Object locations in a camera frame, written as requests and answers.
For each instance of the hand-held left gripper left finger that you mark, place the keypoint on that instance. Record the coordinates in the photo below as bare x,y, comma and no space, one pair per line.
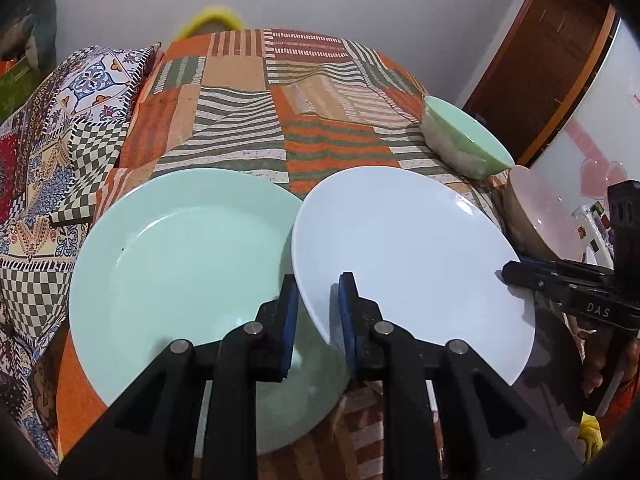
289,320

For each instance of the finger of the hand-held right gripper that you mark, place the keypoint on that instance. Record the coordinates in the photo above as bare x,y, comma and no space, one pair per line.
520,274
575,268

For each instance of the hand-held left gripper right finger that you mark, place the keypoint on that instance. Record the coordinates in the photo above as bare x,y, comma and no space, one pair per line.
347,320

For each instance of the pink bowl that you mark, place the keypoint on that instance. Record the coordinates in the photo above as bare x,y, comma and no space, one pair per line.
545,215

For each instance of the white plate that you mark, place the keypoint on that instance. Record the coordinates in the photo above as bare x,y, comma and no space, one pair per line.
415,250

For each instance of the light green plate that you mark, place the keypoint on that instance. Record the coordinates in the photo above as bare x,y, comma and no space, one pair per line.
175,270

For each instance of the person's right hand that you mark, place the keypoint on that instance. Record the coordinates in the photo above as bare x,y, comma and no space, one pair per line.
591,365

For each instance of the small yellow object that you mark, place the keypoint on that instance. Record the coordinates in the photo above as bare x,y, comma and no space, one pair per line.
589,435

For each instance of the white cabinet with pink hearts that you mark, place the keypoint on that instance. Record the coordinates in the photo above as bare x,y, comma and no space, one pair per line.
600,125

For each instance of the light green bowl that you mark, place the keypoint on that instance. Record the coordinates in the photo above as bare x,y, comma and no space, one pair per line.
465,125

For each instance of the orange striped patchwork tablecloth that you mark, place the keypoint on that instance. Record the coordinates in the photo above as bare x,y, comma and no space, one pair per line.
325,125

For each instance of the brown wooden door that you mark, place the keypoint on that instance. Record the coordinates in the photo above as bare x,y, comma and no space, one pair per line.
540,45

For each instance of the checkered patterned blanket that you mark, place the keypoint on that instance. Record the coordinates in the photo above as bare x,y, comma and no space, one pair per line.
45,185

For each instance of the yellow curved object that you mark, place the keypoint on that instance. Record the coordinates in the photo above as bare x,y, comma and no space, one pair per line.
210,16

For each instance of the green cardboard box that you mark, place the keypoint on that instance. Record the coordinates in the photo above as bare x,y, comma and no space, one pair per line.
15,85

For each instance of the grey-green plush toy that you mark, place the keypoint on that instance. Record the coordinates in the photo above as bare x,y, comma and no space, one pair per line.
42,20

